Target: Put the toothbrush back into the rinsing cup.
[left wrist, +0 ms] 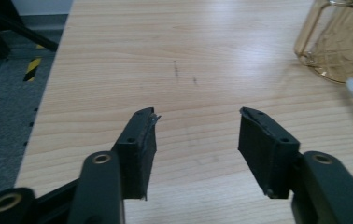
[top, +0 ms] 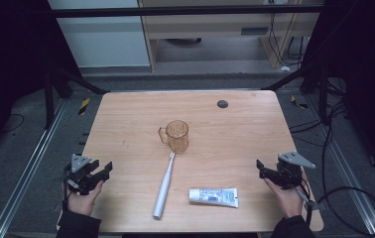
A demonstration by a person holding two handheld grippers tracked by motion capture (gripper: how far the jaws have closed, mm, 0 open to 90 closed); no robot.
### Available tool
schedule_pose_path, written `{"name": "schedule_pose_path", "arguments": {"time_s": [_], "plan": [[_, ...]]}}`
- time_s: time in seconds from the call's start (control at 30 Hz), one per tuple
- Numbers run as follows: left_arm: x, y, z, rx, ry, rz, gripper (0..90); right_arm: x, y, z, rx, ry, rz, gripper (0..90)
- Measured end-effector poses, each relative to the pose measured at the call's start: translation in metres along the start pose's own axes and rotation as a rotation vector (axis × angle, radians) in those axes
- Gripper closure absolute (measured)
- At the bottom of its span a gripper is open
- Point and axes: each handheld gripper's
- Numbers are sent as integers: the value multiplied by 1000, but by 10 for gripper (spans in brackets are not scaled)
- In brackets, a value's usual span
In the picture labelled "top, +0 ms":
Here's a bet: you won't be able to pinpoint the person's left hand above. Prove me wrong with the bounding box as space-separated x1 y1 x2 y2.
63 179 106 218

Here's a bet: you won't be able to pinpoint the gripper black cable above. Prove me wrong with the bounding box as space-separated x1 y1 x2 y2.
296 177 313 227
62 163 71 212

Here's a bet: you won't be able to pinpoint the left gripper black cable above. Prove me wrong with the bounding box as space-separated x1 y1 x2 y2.
62 163 71 212

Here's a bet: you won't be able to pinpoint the thin black floor cable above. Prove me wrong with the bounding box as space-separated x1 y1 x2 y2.
0 113 26 135

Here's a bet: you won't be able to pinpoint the grey cable plug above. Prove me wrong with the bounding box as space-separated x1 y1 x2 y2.
294 187 311 203

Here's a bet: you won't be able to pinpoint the light wooden desk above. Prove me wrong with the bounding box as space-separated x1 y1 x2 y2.
137 0 326 72

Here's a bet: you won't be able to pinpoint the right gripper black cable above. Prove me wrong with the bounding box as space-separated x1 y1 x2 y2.
296 177 313 227

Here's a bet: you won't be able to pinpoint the white toothpaste tube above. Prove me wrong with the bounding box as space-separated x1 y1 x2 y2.
188 187 239 209

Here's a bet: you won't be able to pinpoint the black metal stand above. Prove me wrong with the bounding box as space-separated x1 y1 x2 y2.
260 60 330 122
42 60 111 131

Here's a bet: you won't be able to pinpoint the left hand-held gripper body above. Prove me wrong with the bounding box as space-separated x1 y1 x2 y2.
63 153 98 196

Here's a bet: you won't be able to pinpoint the orange transparent cup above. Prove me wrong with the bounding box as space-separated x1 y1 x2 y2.
157 119 189 154

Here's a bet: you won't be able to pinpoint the yellow black tape piece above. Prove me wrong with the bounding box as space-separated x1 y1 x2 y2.
290 94 310 110
77 97 91 116

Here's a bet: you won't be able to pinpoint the thick black floor cable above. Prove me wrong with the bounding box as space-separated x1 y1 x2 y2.
316 98 375 238

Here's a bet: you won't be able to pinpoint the black horizontal frame bar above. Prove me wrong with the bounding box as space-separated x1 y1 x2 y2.
51 4 324 19

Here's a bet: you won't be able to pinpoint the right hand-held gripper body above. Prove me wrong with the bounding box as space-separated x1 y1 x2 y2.
276 151 317 190

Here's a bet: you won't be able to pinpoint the grey tape strip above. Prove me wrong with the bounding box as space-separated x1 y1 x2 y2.
308 200 327 212

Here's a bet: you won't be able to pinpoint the white electric toothbrush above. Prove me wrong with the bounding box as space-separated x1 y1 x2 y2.
152 151 177 221

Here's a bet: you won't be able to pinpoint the aluminium floor rail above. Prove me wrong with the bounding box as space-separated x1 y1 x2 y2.
304 94 375 238
0 98 68 238

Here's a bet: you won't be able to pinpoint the black cables under desk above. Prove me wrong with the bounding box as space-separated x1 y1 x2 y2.
267 12 310 67

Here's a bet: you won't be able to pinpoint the person's right hand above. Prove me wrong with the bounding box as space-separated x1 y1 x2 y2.
263 167 307 219

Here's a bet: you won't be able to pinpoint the white cabinet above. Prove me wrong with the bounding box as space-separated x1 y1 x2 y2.
48 0 151 69

